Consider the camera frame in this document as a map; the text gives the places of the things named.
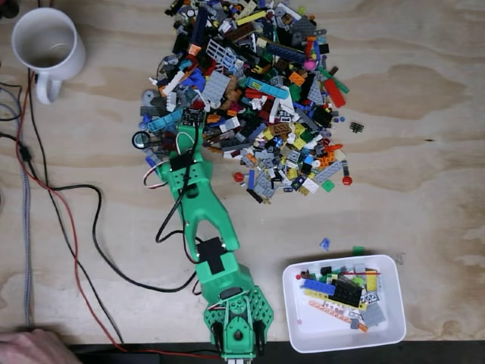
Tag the small orange Lego piece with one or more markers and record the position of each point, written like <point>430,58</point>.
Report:
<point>363,328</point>

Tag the small green Lego brick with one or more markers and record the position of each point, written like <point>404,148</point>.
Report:
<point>357,250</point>

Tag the small grey Lego piece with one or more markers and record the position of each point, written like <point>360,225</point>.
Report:
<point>355,323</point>

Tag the grey round Lego piece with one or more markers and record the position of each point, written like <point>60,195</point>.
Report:
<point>148,95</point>

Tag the yellow thin Lego plate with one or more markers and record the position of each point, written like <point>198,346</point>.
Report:
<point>314,294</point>

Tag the thin red Lego bar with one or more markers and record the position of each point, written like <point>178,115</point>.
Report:
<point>360,272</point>

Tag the dark grey Lego plate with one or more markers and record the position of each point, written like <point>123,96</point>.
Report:
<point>303,26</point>

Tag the blue Lego brick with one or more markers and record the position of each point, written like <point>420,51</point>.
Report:
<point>318,287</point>

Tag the black object with red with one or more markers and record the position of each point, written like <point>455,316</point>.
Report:
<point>7,7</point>

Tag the black Lego bar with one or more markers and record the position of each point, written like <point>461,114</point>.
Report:
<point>254,196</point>

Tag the black Lego wheel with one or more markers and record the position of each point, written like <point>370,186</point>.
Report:
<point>140,139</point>

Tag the light blue long Lego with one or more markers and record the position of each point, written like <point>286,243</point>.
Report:
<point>163,123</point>

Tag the pink Lego ball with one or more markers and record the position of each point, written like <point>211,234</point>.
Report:
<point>310,64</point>

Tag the red round Lego piece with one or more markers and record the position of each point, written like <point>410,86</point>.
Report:
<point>346,180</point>
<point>238,176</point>

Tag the dark blue long brick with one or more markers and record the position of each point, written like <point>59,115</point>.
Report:
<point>286,52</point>

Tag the grey wide Lego plate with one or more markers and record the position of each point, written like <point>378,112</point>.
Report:
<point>215,87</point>

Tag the white plastic bin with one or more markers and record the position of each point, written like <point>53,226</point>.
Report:
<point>341,337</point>

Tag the red long Lego brick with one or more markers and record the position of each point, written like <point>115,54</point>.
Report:
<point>334,93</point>

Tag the white ceramic mug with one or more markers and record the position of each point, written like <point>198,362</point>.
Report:
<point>45,38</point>

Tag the green square Lego plate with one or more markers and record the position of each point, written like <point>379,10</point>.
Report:
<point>328,185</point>

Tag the white square Lego plate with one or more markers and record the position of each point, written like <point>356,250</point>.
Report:
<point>310,185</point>

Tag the green long Lego plate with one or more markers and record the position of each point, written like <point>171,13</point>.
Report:
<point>333,79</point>

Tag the white lattice Lego fence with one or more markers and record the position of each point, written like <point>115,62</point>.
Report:
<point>219,51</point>

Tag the black wide Lego plate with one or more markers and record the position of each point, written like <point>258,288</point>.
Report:
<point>346,292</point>

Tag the grey studded Lego plate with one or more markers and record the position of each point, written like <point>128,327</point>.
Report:
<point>264,186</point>

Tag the small translucent blue Lego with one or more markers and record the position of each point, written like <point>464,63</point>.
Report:
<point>324,243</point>

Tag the grey long Lego plate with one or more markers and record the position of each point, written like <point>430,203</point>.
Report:
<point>327,172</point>

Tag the blue narrow Lego plate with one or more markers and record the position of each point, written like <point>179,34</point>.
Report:
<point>150,160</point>

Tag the brown printed Lego tile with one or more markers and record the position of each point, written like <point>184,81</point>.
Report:
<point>281,129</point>

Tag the grey square Lego plate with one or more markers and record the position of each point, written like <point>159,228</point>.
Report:
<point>374,314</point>

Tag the cyan long Lego piece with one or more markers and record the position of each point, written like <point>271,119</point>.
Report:
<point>265,87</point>

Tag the person's hand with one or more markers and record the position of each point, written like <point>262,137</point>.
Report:
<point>30,349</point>

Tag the lime green Lego piece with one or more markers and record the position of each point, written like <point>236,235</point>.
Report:
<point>358,281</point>

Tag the black grille Lego piece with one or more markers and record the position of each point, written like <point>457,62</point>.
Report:
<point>355,127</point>

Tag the dark blue Lego beam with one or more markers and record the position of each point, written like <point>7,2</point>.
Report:
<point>199,24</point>

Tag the blue Lego bar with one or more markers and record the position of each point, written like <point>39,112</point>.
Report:
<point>251,178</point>

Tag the black camera circuit board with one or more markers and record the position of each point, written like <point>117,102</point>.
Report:
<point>193,117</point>

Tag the salmon Lego technic beam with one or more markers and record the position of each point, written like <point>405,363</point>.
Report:
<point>329,309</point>

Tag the grey wedge Lego plate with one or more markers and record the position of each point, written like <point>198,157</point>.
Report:
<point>315,93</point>

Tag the yellow short Lego brick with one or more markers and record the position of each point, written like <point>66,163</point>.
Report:
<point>371,281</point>

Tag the orange Lego brick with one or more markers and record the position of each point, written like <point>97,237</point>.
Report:
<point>297,78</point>

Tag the yellow long Lego plate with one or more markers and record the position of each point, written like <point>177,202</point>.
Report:
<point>251,17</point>

